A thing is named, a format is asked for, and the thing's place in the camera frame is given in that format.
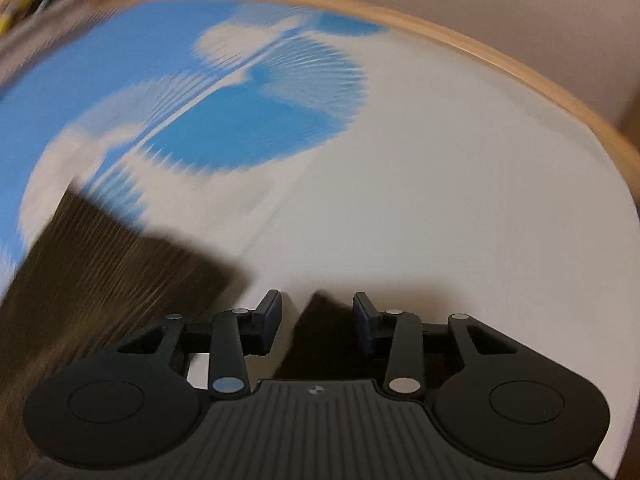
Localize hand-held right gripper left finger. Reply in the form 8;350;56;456
116;289;283;401

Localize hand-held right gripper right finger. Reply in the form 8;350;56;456
352;291;523;401

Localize brown corduroy pants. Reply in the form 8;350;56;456
0;184;456;480

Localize blue and white patterned blanket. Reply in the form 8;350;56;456
0;0;640;478

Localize wooden bed frame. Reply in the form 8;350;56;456
95;0;640;171

